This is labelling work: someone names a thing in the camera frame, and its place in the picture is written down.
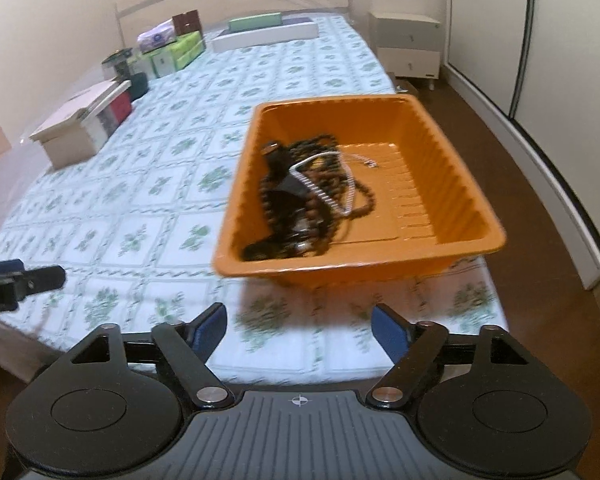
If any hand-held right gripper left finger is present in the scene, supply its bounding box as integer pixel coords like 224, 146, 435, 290
55, 302, 235, 409

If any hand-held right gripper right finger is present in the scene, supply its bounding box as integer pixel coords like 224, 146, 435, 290
366, 304, 543, 409

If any black bangle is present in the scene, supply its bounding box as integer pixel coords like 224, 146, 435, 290
242, 232, 301, 261

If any brown bead necklace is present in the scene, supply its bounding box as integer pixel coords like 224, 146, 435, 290
260, 180, 342, 256

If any orange plastic tray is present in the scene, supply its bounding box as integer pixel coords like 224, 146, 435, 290
212, 93, 507, 291

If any pearl necklace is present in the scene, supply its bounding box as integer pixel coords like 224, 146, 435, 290
287, 152, 381, 219

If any dark bead necklace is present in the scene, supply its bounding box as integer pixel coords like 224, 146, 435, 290
257, 132, 377, 221

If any beige cardboard box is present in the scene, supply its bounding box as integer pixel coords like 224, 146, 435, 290
28, 78, 132, 170

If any red box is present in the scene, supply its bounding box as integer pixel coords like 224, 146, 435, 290
108, 94, 133, 124

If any dark teal pouch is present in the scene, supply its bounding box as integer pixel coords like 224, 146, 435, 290
128, 72, 150, 102

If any jar with dark lid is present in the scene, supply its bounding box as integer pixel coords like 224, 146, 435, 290
102, 48, 134, 81

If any white purple tissue pack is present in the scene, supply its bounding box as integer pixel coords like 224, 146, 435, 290
138, 22, 179, 54

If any white nightstand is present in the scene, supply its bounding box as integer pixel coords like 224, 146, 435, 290
368, 9, 444, 91

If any brown box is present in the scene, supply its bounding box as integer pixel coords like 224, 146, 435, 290
172, 9, 204, 36

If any long white box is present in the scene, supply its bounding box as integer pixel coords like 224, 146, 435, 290
210, 22, 320, 54

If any flat green box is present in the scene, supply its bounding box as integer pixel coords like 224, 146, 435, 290
228, 11, 284, 32

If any grey white wardrobe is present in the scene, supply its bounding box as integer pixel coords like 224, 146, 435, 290
437, 0, 600, 292

